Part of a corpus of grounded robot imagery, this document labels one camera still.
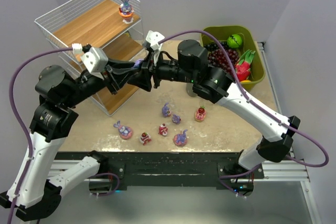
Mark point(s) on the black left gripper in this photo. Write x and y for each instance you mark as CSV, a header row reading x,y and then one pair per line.
x,y
112,79

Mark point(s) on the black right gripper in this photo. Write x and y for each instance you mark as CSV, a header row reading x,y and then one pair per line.
x,y
154,70

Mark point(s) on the purple bunny with tube toy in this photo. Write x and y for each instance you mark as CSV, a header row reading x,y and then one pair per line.
x,y
138,63

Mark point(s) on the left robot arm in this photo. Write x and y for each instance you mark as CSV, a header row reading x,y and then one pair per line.
x,y
34,195

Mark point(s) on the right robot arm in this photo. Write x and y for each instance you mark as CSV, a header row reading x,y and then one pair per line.
x,y
219,87

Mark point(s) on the spray bottle white cap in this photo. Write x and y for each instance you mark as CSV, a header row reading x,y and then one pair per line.
x,y
189,90

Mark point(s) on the small purple bunny strawberry toy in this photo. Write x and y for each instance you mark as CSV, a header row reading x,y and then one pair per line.
x,y
176,119

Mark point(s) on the bunny on pink donut toy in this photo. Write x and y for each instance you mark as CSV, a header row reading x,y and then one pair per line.
x,y
125,132

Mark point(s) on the pink bear cake slice toy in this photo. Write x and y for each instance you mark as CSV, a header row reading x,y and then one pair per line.
x,y
145,138

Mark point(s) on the pink bear donut strawberry toy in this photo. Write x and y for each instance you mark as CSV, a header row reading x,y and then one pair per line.
x,y
200,114

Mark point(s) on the dark blue grape bunch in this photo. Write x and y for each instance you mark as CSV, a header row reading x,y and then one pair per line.
x,y
213,46

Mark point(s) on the dark red grape bunch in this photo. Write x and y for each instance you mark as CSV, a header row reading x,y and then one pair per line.
x,y
217,58

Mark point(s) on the purple bunny pink donut toy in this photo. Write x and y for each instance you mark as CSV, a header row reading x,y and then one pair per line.
x,y
180,139

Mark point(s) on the green plastic fruit bin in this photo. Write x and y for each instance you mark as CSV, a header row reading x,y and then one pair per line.
x,y
242,53

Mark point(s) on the green round melon toy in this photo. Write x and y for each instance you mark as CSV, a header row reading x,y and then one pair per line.
x,y
234,41

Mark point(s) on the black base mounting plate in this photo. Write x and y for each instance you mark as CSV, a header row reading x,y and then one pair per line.
x,y
128,166

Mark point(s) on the pink dragon fruit toy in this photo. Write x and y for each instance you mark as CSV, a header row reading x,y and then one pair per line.
x,y
243,66

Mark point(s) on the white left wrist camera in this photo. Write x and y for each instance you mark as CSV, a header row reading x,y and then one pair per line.
x,y
93,58

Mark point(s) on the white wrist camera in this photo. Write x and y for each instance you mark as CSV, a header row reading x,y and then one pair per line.
x,y
152,43
93,58

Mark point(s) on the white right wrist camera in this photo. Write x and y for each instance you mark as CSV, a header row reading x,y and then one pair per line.
x,y
152,43

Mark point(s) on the white wire wooden shelf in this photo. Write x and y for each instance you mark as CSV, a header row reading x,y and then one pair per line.
x,y
98,23

